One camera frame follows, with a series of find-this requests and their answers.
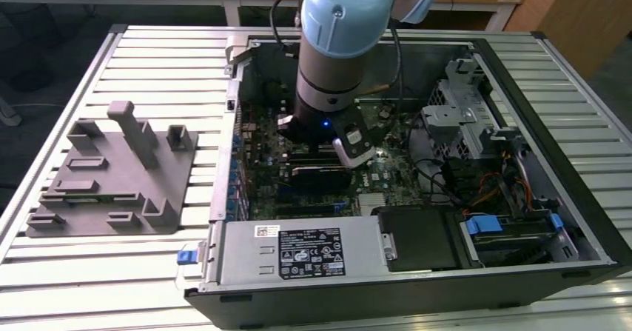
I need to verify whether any black wire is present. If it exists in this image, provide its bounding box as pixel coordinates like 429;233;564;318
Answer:
412;156;468;206

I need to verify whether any black graphics card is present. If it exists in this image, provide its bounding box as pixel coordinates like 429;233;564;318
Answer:
288;164;354;193

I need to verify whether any black RAM slot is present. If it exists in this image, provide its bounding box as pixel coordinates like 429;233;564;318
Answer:
288;151;337;161
289;157;346;169

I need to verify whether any green motherboard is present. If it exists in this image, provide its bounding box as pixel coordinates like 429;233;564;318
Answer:
236;101;445;221

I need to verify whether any black PC case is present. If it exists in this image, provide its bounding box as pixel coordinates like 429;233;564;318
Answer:
182;30;632;331

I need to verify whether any black hard disk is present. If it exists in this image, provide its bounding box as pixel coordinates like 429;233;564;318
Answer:
468;230;553;269

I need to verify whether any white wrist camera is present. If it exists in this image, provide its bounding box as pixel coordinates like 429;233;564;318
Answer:
330;122;374;170

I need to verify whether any orange yellow wire bundle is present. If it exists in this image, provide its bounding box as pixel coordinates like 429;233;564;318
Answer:
466;173;500;208

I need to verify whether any grey parts rack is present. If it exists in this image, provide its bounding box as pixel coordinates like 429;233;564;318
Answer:
24;100;200;238

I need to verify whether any grey metal drive cage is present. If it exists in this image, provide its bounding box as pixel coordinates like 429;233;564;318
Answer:
418;58;524;161

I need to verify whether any blue disk carrier handle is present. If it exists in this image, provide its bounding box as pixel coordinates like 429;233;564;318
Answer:
465;215;504;238

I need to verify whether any black expansion slot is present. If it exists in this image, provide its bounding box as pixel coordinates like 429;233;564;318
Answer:
274;204;333;216

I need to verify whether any grey furniture foot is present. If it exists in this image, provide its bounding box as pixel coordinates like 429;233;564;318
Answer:
0;97;24;127

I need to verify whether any silver chipset heat sink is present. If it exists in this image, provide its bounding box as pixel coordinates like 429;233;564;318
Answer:
357;193;389;208

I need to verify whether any silver power supply unit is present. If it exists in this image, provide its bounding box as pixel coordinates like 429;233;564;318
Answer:
200;218;398;287

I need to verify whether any wooden cabinet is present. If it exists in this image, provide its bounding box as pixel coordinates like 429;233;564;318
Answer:
505;0;632;84

